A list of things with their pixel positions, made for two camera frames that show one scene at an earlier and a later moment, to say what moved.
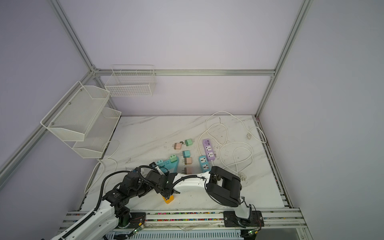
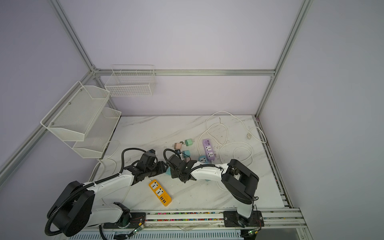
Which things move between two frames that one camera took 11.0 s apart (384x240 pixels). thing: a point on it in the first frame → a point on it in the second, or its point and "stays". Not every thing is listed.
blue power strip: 204,163 stays
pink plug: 177,146 stays
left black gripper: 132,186 → 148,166
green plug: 188,142 stays
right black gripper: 157,190 → 173,175
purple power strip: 209,153 stays
